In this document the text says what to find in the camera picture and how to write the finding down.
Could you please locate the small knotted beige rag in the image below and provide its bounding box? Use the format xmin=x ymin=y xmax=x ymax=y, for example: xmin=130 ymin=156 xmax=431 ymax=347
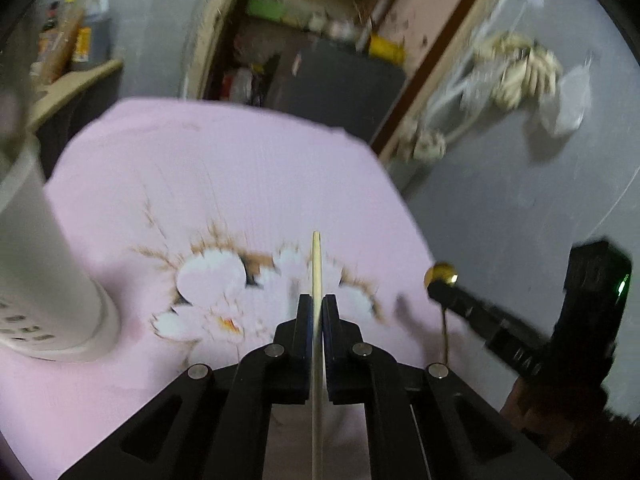
xmin=399 ymin=124 xmax=447 ymax=164

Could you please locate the green box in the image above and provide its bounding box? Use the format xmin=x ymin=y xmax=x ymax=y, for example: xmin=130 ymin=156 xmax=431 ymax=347
xmin=246 ymin=0 xmax=287 ymax=19

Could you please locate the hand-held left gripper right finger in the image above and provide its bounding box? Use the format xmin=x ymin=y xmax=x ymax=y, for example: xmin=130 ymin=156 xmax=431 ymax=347
xmin=322 ymin=294 xmax=571 ymax=480

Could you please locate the white cup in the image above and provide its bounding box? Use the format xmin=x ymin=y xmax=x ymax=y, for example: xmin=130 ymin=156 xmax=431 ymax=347
xmin=0 ymin=130 xmax=122 ymax=364

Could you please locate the white-capped jug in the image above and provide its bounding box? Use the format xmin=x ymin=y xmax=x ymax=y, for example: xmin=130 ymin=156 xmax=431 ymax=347
xmin=74 ymin=0 xmax=112 ymax=64

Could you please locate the dark grey cabinet door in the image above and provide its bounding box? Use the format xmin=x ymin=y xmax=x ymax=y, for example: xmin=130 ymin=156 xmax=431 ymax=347
xmin=279 ymin=39 xmax=407 ymax=133

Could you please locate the wooden chopstick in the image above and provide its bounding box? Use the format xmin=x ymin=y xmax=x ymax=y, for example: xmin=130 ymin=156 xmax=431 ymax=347
xmin=310 ymin=230 xmax=327 ymax=480

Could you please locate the thin grey cord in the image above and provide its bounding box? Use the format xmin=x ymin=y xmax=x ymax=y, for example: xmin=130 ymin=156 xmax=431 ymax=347
xmin=439 ymin=305 xmax=452 ymax=367

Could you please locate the brown packet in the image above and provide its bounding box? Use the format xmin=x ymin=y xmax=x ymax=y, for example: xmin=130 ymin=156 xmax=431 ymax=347
xmin=46 ymin=0 xmax=84 ymax=82

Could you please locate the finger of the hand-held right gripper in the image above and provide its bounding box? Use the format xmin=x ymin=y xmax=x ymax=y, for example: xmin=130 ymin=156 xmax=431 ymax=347
xmin=424 ymin=261 xmax=551 ymax=377

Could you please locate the white plastic bag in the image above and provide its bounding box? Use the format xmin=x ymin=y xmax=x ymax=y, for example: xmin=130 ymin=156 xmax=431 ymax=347
xmin=539 ymin=54 xmax=593 ymax=137

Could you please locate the dark sauce bottle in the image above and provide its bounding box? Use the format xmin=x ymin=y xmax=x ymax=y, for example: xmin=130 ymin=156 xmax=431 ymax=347
xmin=39 ymin=2 xmax=62 ymax=62

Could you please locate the yellow packet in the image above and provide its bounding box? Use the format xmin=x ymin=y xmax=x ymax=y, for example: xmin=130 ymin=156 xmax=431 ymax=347
xmin=368 ymin=35 xmax=407 ymax=64

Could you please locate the pink floral cloth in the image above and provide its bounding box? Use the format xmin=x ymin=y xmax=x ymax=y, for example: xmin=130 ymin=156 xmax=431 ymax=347
xmin=0 ymin=97 xmax=453 ymax=480

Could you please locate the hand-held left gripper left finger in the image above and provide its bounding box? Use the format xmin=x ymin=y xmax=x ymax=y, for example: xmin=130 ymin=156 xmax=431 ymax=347
xmin=60 ymin=294 xmax=316 ymax=480

